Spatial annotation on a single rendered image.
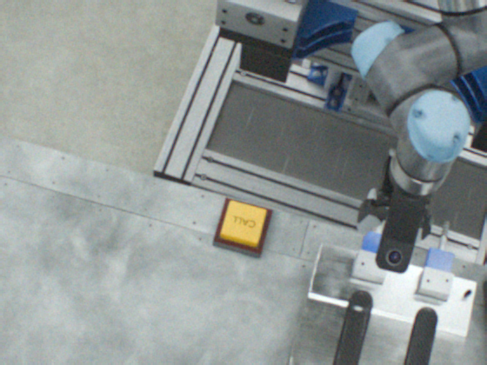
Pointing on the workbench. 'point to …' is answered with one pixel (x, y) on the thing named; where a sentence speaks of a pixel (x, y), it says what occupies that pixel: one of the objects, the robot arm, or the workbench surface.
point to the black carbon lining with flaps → (349, 343)
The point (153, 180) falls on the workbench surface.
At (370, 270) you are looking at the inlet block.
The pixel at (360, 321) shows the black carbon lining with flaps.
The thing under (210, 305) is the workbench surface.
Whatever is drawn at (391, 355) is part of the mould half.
